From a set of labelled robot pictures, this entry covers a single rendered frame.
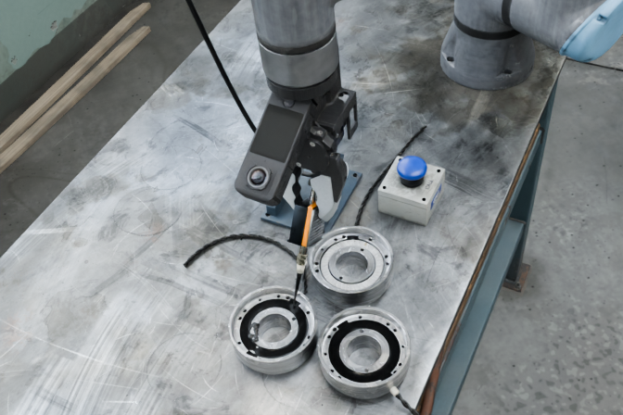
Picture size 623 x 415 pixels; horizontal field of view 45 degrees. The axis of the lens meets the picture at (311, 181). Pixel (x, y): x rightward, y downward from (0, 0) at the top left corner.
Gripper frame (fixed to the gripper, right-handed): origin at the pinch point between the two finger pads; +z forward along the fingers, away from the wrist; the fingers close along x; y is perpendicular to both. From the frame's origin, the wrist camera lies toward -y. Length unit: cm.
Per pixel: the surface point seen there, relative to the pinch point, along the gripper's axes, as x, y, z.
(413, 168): -7.0, 16.2, 5.7
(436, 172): -9.1, 19.1, 8.7
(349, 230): -1.9, 6.3, 9.5
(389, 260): -8.2, 4.0, 10.2
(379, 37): 12, 51, 13
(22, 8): 154, 93, 65
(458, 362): -13, 26, 69
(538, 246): -19, 80, 94
